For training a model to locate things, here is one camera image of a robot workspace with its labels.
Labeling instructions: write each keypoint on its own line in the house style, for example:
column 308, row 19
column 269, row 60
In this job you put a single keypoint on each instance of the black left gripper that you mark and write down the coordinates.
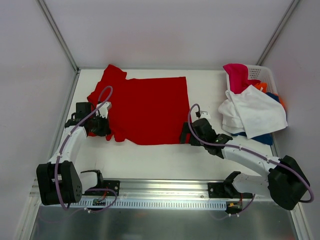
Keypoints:
column 100, row 127

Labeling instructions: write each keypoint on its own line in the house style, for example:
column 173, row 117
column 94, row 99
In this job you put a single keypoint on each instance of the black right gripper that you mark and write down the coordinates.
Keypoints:
column 187, row 137

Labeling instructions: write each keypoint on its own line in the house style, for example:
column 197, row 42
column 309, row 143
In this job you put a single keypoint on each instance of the red t shirt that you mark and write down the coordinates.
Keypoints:
column 148, row 111

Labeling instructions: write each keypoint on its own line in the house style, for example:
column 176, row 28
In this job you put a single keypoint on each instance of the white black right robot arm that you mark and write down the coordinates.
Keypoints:
column 280, row 179

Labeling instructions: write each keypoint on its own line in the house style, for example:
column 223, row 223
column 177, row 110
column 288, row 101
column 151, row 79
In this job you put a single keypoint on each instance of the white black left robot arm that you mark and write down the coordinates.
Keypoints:
column 59, row 181

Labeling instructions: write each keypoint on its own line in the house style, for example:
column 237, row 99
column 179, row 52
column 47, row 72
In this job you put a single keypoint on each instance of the white t shirt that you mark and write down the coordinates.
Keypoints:
column 252, row 112

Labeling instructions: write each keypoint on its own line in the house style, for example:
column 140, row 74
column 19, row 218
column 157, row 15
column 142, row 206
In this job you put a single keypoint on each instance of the magenta t shirt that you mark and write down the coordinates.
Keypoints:
column 239, row 77

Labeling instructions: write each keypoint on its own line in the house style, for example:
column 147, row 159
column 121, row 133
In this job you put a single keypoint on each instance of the blue t shirt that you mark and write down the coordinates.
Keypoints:
column 267, row 138

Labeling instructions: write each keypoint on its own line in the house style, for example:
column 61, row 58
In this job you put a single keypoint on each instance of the orange t shirt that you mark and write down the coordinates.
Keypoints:
column 262, row 86

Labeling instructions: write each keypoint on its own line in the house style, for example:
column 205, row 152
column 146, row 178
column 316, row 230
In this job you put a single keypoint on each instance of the white plastic basket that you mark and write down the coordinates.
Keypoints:
column 263, row 74

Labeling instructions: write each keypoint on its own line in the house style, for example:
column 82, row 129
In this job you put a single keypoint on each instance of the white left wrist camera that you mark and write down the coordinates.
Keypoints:
column 103, row 109

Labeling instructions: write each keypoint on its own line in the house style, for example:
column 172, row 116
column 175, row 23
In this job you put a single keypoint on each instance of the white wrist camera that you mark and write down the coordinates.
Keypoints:
column 103, row 109
column 203, row 115

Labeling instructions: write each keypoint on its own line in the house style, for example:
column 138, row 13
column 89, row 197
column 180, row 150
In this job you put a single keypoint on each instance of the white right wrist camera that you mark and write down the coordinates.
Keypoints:
column 203, row 115

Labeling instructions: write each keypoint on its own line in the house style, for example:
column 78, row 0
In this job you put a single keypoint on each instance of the left aluminium frame bar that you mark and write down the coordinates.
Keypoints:
column 63, row 117

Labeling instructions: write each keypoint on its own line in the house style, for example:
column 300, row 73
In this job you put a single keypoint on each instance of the aluminium frame bar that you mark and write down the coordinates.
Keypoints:
column 63, row 117
column 154, row 68

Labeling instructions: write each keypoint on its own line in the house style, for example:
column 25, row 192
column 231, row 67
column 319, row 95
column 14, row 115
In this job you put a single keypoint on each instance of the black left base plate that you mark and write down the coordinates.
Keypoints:
column 104, row 188

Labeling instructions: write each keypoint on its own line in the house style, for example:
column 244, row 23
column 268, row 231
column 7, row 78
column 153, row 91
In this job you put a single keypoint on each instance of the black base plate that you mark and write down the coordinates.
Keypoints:
column 104, row 188
column 225, row 191

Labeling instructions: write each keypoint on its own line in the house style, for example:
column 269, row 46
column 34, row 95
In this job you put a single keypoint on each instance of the rear aluminium frame bar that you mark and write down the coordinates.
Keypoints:
column 154, row 68

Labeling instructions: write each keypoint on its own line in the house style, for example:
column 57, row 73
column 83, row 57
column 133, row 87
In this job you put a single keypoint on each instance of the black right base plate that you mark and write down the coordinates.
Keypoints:
column 225, row 191

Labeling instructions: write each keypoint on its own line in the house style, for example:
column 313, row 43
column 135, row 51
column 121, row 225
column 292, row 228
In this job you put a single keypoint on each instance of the aluminium mounting rail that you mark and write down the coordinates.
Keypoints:
column 160, row 189

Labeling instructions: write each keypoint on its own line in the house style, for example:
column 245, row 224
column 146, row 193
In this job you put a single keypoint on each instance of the white slotted cable duct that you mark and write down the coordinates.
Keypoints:
column 165, row 204

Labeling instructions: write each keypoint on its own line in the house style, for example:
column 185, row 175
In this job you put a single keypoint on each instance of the left aluminium frame post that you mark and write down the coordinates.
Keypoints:
column 57, row 33

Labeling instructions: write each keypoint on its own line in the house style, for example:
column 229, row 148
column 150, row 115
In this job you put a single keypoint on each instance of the aluminium frame post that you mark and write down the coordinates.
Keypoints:
column 57, row 33
column 290, row 11

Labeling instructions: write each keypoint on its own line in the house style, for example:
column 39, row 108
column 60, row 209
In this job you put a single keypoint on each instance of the right aluminium frame post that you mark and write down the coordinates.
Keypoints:
column 290, row 11

